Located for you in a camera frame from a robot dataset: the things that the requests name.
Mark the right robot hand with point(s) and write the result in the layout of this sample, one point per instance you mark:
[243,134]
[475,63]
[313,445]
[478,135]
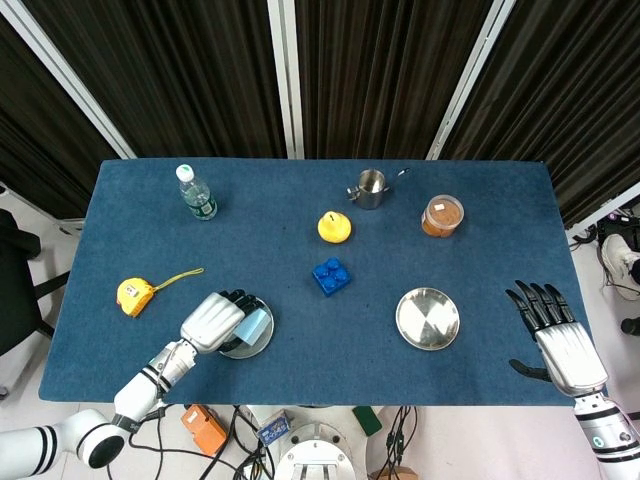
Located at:
[572,355]

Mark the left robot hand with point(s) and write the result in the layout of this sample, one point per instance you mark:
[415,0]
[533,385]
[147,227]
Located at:
[210,322]

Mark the light blue block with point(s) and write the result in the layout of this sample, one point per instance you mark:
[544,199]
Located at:
[252,327]

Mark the blue studded building block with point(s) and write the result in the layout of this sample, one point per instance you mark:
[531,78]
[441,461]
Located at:
[331,277]

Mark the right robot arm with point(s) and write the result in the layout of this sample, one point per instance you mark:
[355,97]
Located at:
[607,435]

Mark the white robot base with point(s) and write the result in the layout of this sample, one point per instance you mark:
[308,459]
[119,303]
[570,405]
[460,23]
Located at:
[320,455]

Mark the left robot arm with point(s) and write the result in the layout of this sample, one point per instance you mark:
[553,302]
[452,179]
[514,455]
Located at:
[145,390]

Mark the round steel plate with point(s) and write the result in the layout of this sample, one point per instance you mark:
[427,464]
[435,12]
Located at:
[427,320]
[252,351]

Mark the yellow tape measure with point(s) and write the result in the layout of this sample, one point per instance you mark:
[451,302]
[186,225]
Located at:
[132,297]

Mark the blue table cloth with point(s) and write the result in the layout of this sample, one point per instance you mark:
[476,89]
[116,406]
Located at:
[300,360]

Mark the white sneaker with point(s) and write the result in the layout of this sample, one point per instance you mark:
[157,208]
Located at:
[617,265]

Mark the orange box device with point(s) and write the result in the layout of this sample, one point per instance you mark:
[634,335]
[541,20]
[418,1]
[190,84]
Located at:
[205,430]

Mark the small blue printed box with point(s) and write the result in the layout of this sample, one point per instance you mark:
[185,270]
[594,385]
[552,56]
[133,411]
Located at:
[275,429]

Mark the clear plastic water bottle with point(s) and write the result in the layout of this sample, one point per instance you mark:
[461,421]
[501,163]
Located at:
[197,197]

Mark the black electronic box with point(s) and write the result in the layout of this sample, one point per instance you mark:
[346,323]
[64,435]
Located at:
[617,227]

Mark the yellow toy pear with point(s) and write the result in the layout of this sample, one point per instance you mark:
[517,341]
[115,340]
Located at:
[334,229]

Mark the dark green block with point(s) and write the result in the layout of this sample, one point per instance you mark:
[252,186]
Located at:
[367,420]

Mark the clear jar with orange contents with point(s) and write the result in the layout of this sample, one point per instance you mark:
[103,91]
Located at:
[442,217]

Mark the black chair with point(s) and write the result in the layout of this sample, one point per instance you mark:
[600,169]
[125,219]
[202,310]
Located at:
[15,290]

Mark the steel gooseneck pouring kettle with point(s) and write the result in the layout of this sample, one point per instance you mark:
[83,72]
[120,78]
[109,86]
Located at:
[371,192]

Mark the black pleated curtain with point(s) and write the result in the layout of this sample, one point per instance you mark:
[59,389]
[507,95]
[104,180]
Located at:
[575,100]
[175,75]
[375,75]
[40,140]

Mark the white frame rail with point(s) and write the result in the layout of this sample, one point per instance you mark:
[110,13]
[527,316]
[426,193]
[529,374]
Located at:
[605,210]

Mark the white frame post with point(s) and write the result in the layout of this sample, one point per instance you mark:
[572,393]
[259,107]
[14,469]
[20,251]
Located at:
[472,75]
[65,75]
[286,75]

